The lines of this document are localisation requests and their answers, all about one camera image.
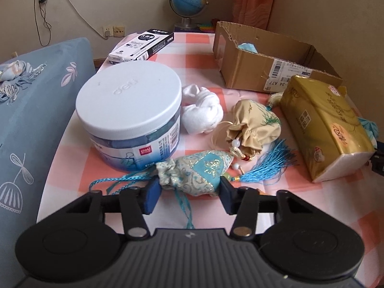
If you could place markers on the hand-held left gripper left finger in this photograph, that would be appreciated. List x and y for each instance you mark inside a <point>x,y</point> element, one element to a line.
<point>151,197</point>

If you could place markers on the round white-lidded plastic jar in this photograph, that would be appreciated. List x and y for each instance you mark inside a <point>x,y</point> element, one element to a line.
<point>129,108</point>

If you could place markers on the pink checkered tablecloth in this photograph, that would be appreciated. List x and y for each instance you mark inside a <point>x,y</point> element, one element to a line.
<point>198,69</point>

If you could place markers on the blue fringed scarf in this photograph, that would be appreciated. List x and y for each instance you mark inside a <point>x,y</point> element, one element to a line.
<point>15,75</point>

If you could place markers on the blue patterned pillow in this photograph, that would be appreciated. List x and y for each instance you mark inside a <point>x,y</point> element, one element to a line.
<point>33,132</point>

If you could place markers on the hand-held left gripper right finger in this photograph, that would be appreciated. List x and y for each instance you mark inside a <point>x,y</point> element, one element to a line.
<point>227,194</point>

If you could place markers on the white socks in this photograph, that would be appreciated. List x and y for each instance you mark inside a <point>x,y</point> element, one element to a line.
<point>202,112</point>

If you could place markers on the white wall socket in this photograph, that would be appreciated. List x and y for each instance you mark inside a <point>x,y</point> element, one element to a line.
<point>118,30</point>
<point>107,31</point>

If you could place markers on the cream tasselled sachet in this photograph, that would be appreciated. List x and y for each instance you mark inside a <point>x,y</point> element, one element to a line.
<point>274,99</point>

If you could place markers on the pink patterned curtain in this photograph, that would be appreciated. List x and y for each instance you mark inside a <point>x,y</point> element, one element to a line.
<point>255,0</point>

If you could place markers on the blue face masks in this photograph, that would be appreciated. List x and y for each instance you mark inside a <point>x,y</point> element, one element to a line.
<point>247,48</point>

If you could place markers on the rainbow coloured toy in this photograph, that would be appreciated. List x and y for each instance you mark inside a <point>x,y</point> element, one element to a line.
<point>207,27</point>

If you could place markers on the black and white pen box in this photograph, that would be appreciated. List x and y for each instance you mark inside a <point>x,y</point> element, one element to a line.
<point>141,46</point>

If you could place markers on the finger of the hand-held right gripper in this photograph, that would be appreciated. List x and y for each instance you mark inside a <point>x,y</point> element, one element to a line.
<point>377,166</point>

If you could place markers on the blue folded cloth item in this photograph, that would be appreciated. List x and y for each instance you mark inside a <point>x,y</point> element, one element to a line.
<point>369,129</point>

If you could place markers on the gold tissue pack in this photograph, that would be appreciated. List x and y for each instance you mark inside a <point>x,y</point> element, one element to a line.
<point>324,126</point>

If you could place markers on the brown cardboard box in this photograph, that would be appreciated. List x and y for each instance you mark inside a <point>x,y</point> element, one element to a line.
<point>249,66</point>

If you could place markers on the blue embroidered sachet with tassel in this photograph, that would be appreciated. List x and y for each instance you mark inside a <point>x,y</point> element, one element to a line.
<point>199,171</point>

